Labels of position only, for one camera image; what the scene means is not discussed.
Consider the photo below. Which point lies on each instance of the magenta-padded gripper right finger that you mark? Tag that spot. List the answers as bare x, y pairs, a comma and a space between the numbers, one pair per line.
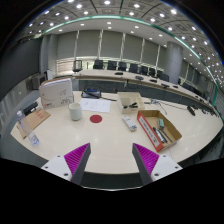
146, 160

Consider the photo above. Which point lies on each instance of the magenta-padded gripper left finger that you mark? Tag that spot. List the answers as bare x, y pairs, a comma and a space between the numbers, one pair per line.
76, 160

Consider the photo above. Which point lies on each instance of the clear plastic water bottle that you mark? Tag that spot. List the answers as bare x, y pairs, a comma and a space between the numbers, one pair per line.
28, 130

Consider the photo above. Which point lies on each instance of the open cardboard box red edge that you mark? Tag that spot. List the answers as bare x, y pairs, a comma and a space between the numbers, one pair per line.
146, 128

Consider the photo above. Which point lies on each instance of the small teal block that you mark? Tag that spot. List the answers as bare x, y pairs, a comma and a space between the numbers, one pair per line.
161, 123

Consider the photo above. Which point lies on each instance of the white remote control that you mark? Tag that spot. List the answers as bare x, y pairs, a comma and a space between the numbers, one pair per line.
129, 123

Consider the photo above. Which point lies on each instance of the flat round red coaster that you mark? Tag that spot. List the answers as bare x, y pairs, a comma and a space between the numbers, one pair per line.
96, 119

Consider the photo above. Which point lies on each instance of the white ceramic mug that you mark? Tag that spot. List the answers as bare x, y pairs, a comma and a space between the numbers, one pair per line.
75, 112

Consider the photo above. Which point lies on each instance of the brown cardboard sheet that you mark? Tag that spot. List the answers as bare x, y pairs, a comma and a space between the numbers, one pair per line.
38, 118

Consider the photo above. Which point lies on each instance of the white printed paper sheet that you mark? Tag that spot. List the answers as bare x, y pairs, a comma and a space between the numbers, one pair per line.
95, 105

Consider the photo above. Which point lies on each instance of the cream desk organizer box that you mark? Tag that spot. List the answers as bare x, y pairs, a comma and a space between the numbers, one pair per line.
126, 99

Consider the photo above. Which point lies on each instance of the black power strip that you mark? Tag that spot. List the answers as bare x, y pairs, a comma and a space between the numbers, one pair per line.
30, 107

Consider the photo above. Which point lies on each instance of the white paper carton box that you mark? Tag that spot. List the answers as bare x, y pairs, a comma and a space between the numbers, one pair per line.
56, 93

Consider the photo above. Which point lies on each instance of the grey old monitor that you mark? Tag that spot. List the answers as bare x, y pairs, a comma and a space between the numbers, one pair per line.
37, 81

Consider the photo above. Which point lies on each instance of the long curved conference desk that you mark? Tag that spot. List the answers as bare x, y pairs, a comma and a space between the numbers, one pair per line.
110, 76

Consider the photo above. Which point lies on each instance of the row of black office chairs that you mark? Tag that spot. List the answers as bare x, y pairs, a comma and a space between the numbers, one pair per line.
133, 67

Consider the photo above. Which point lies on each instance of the group of ceiling lights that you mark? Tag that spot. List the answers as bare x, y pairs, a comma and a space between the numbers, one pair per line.
133, 15

